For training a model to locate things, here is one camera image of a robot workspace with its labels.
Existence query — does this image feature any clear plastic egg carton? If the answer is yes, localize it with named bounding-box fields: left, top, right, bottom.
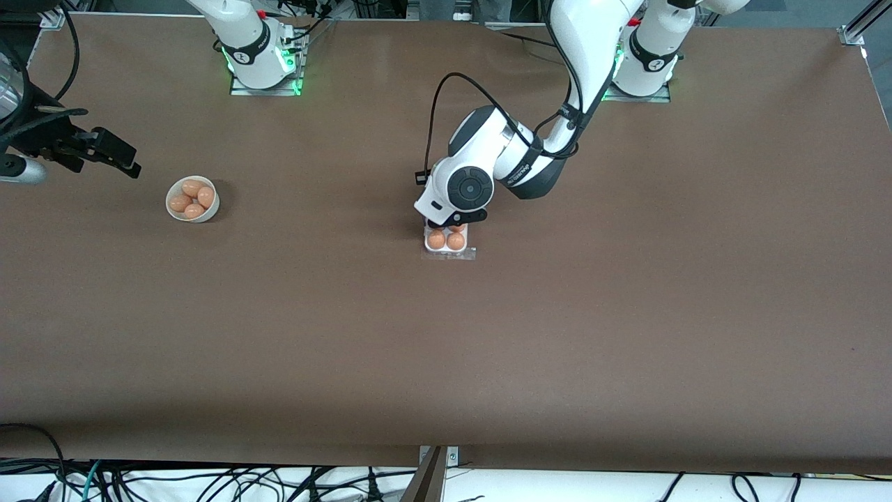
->
left=422, top=218, right=479, bottom=263

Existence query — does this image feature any white round bowl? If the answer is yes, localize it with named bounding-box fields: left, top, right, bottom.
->
left=166, top=176, right=221, bottom=224

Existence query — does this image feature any dark slanted pole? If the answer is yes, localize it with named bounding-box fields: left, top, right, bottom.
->
left=399, top=446, right=447, bottom=502

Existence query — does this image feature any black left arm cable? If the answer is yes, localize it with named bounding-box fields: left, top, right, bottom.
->
left=417, top=72, right=583, bottom=185

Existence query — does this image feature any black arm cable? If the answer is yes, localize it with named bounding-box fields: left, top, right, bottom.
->
left=417, top=72, right=583, bottom=185
left=0, top=0, right=90, bottom=158

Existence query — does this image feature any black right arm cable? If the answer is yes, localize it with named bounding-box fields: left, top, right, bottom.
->
left=0, top=0, right=90, bottom=158

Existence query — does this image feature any aluminium frame profile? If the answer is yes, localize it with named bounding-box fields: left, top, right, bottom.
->
left=838, top=0, right=892, bottom=48
left=40, top=8, right=95, bottom=30

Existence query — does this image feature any black table cable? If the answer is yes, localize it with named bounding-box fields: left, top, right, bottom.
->
left=498, top=28, right=569, bottom=60

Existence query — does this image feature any small metal bracket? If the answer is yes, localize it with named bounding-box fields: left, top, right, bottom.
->
left=418, top=445, right=461, bottom=482

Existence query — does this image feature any black looped floor cable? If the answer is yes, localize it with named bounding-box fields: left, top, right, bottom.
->
left=0, top=422, right=67, bottom=489

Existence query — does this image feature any teal cable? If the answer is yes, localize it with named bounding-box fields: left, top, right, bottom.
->
left=59, top=460, right=102, bottom=502

